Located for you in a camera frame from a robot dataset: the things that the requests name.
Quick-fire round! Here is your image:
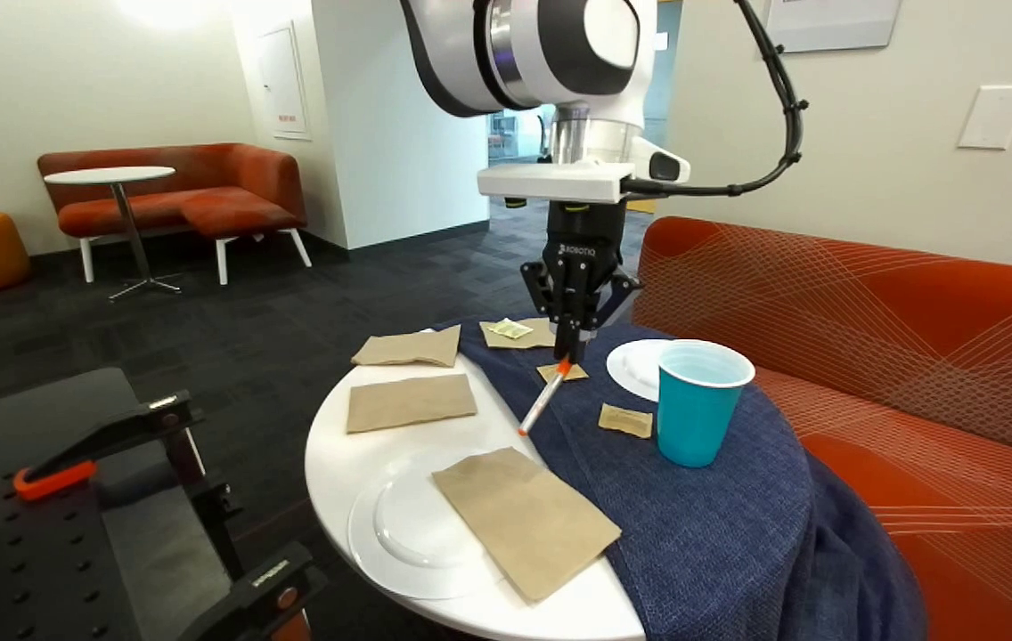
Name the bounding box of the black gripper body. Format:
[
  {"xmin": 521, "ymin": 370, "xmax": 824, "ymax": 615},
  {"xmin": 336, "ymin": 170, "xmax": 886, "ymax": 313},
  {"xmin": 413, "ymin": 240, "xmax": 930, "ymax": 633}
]
[{"xmin": 542, "ymin": 196, "xmax": 630, "ymax": 279}]

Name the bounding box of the orange and white marker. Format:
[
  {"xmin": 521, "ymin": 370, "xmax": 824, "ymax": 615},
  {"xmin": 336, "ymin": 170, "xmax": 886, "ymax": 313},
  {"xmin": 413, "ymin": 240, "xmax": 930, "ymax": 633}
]
[{"xmin": 517, "ymin": 354, "xmax": 582, "ymax": 440}]

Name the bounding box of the brown paper napkin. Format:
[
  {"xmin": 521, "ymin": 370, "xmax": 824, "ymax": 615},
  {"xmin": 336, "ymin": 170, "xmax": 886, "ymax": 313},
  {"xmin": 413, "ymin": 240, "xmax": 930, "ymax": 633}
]
[
  {"xmin": 476, "ymin": 313, "xmax": 561, "ymax": 355},
  {"xmin": 342, "ymin": 370, "xmax": 481, "ymax": 440},
  {"xmin": 427, "ymin": 445, "xmax": 628, "ymax": 605},
  {"xmin": 349, "ymin": 326, "xmax": 462, "ymax": 370}
]

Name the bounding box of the small pale green packet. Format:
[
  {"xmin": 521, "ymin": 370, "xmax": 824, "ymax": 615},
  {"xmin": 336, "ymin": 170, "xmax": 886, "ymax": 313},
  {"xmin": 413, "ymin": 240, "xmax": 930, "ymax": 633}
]
[{"xmin": 490, "ymin": 316, "xmax": 538, "ymax": 351}]

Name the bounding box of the white round plate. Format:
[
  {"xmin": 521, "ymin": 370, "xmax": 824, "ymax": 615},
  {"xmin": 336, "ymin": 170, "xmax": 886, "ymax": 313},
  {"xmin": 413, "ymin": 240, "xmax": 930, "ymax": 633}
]
[{"xmin": 603, "ymin": 334, "xmax": 680, "ymax": 406}]

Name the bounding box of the teal plastic cup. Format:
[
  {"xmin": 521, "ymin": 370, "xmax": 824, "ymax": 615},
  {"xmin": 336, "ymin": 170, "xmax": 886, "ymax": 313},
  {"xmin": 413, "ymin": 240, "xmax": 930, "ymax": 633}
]
[{"xmin": 650, "ymin": 340, "xmax": 758, "ymax": 469}]

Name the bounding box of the navy blue cloth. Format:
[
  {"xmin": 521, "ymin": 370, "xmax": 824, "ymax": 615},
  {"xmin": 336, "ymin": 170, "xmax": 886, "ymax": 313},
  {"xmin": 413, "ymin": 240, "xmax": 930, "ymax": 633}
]
[{"xmin": 454, "ymin": 316, "xmax": 930, "ymax": 641}]

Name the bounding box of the orange patterned cloth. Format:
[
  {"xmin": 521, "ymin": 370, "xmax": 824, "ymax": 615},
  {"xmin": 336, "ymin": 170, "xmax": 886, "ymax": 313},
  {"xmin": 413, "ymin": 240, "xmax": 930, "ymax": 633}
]
[{"xmin": 628, "ymin": 215, "xmax": 1012, "ymax": 641}]

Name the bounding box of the orange sofa with white legs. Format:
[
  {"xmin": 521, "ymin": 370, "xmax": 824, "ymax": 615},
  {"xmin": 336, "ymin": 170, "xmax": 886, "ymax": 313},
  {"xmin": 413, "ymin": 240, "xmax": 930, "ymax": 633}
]
[{"xmin": 34, "ymin": 139, "xmax": 318, "ymax": 290}]

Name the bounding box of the black bar clamp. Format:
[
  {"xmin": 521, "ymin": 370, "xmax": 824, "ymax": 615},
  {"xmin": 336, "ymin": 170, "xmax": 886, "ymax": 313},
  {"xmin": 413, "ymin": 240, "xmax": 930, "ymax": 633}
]
[{"xmin": 179, "ymin": 545, "xmax": 336, "ymax": 641}]

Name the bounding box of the black perforated work table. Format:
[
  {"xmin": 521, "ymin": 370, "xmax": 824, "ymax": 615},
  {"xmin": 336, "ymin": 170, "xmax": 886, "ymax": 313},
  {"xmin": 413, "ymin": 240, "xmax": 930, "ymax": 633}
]
[{"xmin": 0, "ymin": 365, "xmax": 332, "ymax": 641}]

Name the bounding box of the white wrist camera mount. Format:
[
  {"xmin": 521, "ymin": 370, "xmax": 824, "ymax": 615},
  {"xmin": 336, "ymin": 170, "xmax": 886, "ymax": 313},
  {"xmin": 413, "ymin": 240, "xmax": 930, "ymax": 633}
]
[{"xmin": 476, "ymin": 134, "xmax": 693, "ymax": 207}]

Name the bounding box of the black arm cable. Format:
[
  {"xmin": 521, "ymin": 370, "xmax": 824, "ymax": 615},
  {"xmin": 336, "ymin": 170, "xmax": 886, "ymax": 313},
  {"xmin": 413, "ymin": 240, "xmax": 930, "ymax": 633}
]
[{"xmin": 628, "ymin": 0, "xmax": 816, "ymax": 203}]

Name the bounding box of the grey and white wall sign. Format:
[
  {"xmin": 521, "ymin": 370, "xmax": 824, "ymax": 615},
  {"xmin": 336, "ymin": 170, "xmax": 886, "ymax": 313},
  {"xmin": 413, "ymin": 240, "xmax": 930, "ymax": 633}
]
[{"xmin": 763, "ymin": 0, "xmax": 906, "ymax": 57}]

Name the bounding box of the white wall poster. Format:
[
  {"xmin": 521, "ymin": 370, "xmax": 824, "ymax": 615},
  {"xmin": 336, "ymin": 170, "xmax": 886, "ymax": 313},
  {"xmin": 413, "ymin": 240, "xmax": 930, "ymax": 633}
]
[{"xmin": 249, "ymin": 18, "xmax": 312, "ymax": 142}]

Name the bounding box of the white wall switch plate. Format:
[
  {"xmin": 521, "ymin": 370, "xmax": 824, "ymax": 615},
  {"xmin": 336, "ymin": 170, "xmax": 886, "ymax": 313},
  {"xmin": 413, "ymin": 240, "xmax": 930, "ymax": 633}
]
[{"xmin": 954, "ymin": 82, "xmax": 1012, "ymax": 153}]

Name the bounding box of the small round white pedestal table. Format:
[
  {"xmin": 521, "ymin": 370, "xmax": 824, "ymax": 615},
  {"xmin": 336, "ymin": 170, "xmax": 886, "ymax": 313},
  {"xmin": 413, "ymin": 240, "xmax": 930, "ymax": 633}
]
[{"xmin": 40, "ymin": 162, "xmax": 186, "ymax": 308}]

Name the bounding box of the orange handled bar clamp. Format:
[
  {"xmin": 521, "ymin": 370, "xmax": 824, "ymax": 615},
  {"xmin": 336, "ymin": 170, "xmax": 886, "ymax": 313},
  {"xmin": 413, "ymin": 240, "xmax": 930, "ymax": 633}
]
[{"xmin": 7, "ymin": 392, "xmax": 194, "ymax": 505}]

